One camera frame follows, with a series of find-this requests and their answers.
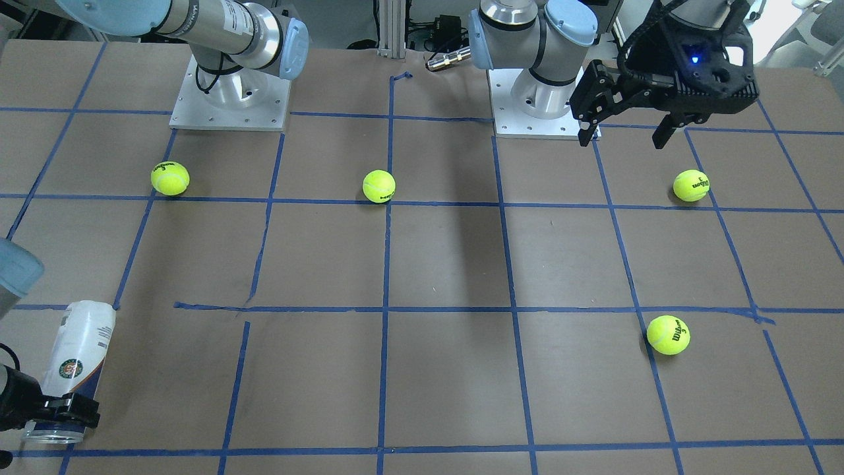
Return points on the silver metal cylinder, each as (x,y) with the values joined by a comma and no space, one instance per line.
(441,61)

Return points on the tennis ball front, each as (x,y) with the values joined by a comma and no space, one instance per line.
(668,335)

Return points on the tennis ball table centre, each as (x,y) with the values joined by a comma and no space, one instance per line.
(379,186)

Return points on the tennis ball near base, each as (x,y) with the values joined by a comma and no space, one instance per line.
(169,178)

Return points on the tennis ball far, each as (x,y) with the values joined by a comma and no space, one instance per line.
(691,186)

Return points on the white tennis ball can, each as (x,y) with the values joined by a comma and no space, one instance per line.
(80,349)

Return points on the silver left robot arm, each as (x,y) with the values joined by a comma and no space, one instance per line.
(550,39)

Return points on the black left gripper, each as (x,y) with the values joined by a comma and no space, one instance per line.
(648,61)

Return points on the aluminium frame post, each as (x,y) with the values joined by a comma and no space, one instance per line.
(392,22)

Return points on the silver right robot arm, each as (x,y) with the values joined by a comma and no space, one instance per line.
(244,58)

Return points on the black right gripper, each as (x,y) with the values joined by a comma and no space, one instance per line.
(20,398)

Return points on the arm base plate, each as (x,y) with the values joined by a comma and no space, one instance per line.
(246,100)
(541,122)

